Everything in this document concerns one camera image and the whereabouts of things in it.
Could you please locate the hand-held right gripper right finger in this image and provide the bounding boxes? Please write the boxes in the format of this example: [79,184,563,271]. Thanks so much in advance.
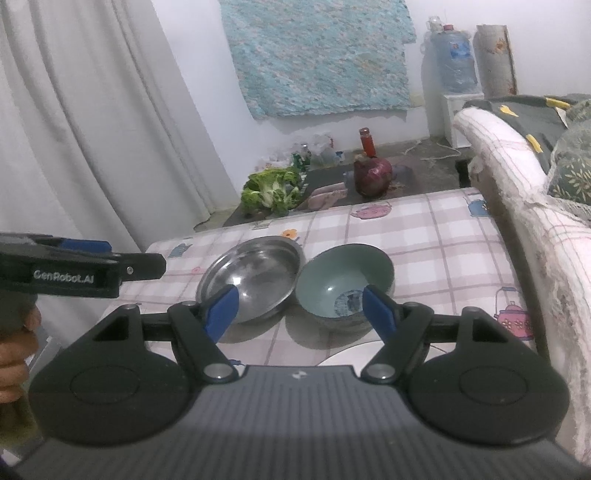
[362,285,502,384]

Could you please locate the white water dispenser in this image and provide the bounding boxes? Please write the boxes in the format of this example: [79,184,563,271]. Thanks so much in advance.
[441,91,485,149]

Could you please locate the person's left hand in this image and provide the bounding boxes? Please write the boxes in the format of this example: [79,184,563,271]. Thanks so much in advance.
[0,307,43,405]

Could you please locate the white printed plate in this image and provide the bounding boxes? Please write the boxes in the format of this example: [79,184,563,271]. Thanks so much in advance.
[318,340,386,367]

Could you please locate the broccoli head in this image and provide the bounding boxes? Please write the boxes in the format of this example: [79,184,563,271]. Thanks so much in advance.
[240,167,303,217]

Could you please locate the white plaid blanket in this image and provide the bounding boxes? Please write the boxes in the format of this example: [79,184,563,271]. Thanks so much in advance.
[452,99,591,464]

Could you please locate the checked printed tablecloth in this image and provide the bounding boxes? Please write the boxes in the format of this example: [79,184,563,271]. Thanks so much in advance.
[108,187,539,367]

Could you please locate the red sauce bottle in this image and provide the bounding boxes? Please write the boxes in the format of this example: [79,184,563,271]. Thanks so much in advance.
[359,127,378,158]

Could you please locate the green glass bottles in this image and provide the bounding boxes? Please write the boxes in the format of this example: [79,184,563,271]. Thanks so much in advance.
[291,144,311,185]

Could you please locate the dark cutting board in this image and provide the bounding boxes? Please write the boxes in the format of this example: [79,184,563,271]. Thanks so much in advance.
[224,164,419,228]

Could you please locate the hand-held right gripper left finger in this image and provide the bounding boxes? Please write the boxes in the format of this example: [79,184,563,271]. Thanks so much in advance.
[92,285,241,385]

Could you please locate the blue speckled wall cloth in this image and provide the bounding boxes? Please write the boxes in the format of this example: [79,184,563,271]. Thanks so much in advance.
[219,0,416,121]

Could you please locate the dark green printed blanket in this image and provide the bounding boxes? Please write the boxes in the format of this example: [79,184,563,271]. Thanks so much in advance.
[463,93,591,175]

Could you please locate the dark red teapot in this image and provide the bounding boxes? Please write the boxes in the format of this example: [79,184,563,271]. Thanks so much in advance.
[353,156,395,200]

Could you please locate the white cable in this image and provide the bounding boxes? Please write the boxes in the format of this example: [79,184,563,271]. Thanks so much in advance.
[404,141,462,162]

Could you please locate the large blue water jug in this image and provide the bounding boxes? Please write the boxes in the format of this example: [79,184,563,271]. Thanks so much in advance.
[431,24,478,94]

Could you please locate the stainless steel dish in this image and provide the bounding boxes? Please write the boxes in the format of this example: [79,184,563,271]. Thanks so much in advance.
[196,235,305,323]

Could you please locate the raw chicken pieces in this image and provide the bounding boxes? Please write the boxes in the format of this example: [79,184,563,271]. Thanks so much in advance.
[293,182,349,212]

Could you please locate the green floral pillow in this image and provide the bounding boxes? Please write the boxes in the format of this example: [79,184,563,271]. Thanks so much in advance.
[546,99,591,206]

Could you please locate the white curtain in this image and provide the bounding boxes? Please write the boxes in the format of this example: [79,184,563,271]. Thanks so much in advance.
[0,0,245,342]

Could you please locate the rolled grey mat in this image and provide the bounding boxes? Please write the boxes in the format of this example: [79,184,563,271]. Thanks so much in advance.
[475,24,518,97]

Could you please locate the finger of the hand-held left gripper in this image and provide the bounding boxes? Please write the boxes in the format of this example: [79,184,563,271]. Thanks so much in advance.
[0,233,113,258]
[113,252,167,284]

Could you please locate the green ceramic bowl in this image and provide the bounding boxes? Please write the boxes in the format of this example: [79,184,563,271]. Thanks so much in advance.
[294,245,395,332]

